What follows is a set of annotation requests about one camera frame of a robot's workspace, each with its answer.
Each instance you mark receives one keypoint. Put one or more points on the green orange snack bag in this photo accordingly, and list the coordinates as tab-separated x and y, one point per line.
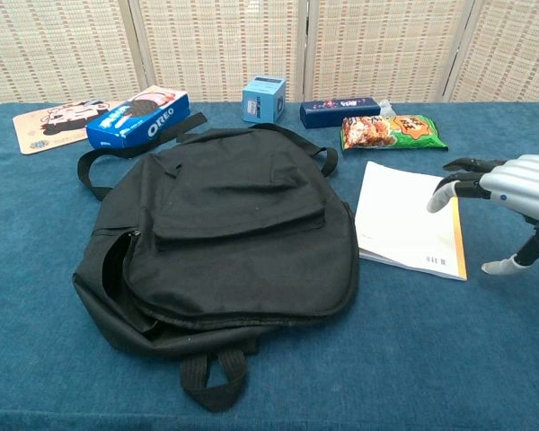
395	132

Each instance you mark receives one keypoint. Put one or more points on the woven folding screen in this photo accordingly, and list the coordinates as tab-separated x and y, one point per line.
224	45

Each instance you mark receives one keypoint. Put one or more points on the small light blue box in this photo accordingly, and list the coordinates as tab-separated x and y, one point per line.
260	103

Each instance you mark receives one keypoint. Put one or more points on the blue tablecloth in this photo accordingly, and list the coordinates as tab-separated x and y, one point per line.
431	336

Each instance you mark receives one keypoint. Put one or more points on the long dark blue box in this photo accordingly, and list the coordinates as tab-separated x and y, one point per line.
337	112

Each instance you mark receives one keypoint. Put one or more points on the crumpled grey plastic wrapper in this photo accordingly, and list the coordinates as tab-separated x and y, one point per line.
386	107

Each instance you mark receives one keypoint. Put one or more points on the black fabric backpack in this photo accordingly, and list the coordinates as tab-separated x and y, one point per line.
233	251

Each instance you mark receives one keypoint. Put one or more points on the cartoon print mouse pad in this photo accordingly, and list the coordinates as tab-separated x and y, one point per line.
40	130

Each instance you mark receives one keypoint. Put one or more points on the blue Oreo cookie box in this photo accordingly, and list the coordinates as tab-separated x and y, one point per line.
135	125

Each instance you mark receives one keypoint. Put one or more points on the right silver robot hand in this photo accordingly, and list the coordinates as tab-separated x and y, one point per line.
521	184

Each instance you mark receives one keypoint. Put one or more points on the white paperback book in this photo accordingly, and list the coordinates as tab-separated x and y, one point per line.
395	215

